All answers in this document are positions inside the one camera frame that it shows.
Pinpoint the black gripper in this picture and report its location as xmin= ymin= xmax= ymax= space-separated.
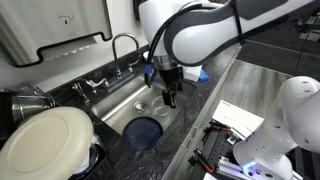
xmin=159 ymin=67 xmax=183 ymax=109

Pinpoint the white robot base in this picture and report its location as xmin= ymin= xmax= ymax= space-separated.
xmin=233 ymin=76 xmax=320 ymax=180

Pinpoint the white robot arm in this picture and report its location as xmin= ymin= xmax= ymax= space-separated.
xmin=138 ymin=0 xmax=315 ymax=108

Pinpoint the stainless steel sink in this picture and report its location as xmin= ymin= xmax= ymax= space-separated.
xmin=91 ymin=75 xmax=196 ymax=139

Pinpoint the chrome sink faucet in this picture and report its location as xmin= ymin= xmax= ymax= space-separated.
xmin=111 ymin=32 xmax=142 ymax=80

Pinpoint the clear glass bowl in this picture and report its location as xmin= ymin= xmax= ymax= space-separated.
xmin=152 ymin=96 xmax=170 ymax=117

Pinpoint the blue sponge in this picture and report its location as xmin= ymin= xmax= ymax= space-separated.
xmin=198 ymin=70 xmax=209 ymax=82

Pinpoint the dark blue plate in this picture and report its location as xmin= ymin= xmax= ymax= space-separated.
xmin=122 ymin=117 xmax=163 ymax=151

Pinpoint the black orange tool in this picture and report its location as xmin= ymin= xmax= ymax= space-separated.
xmin=194 ymin=148 xmax=215 ymax=173

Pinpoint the white paper card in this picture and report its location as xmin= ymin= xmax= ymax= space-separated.
xmin=212 ymin=100 xmax=264 ymax=140

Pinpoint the black dish rack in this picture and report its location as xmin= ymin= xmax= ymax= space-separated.
xmin=68 ymin=133 xmax=116 ymax=180

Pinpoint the cream round plate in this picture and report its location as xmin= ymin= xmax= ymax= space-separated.
xmin=0 ymin=107 xmax=93 ymax=180

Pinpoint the stainless steel pot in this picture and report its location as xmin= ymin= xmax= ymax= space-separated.
xmin=12 ymin=87 xmax=56 ymax=126

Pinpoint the paper towel dispenser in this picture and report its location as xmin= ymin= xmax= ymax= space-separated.
xmin=0 ymin=0 xmax=112 ymax=68

